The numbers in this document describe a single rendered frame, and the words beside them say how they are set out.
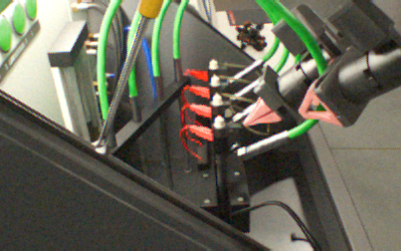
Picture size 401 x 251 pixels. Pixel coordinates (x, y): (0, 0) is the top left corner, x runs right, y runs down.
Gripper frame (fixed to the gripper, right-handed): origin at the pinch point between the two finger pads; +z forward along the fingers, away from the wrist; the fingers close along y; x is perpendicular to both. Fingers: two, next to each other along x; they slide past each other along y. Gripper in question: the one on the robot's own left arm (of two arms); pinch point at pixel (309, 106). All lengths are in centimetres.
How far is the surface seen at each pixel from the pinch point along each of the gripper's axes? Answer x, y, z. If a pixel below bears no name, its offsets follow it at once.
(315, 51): -6.1, -0.7, -7.2
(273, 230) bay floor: 22.3, -0.9, 37.2
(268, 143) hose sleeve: 0.8, 4.8, 7.5
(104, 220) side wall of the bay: -10.1, 32.8, -1.7
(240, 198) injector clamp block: 8.6, 4.8, 26.9
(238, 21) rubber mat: -17, -71, 78
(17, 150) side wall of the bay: -21.0, 34.9, -5.2
